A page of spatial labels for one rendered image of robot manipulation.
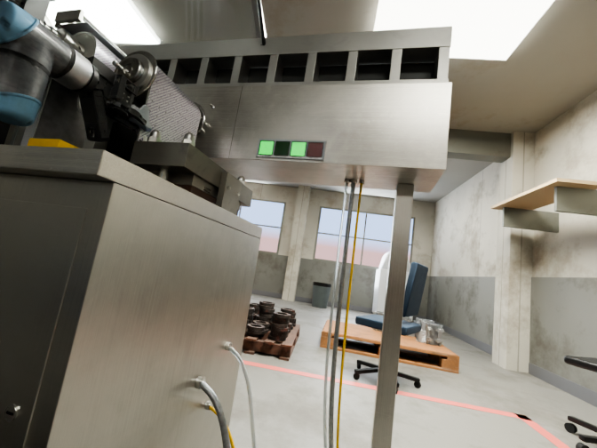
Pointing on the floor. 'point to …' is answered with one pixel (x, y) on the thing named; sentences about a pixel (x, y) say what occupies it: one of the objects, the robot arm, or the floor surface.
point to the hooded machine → (383, 283)
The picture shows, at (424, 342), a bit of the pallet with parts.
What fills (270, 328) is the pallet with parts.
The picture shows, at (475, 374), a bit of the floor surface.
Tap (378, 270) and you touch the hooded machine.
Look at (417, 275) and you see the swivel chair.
